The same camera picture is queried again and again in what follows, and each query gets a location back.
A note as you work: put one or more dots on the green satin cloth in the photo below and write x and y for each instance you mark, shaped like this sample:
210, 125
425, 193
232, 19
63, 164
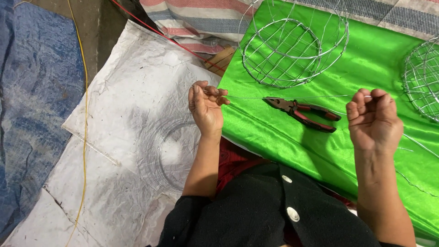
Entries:
360, 68

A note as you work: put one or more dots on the blue tarpaulin sheet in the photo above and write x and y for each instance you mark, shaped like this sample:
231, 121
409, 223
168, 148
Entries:
34, 113

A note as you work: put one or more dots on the red and black pliers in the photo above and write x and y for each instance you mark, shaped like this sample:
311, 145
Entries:
303, 113

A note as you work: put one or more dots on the person's red garment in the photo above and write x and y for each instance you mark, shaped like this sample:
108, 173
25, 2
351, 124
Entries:
233, 164

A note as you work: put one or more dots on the wooden block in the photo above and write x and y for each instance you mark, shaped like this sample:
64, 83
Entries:
219, 60

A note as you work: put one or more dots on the person's left hand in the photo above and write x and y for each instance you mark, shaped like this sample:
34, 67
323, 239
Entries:
205, 109

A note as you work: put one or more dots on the person's right fingers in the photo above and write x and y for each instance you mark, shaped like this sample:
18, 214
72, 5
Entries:
368, 99

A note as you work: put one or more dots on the person's right hand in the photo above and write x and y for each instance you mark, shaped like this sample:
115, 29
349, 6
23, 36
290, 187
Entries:
375, 127

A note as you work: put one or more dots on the person's black buttoned cardigan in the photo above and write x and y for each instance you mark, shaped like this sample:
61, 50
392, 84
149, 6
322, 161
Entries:
274, 212

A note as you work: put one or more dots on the striped woven plastic sheet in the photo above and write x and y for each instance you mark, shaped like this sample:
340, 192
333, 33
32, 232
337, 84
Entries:
205, 24

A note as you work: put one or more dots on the white woven plastic sack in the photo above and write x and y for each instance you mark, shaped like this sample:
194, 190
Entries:
130, 137

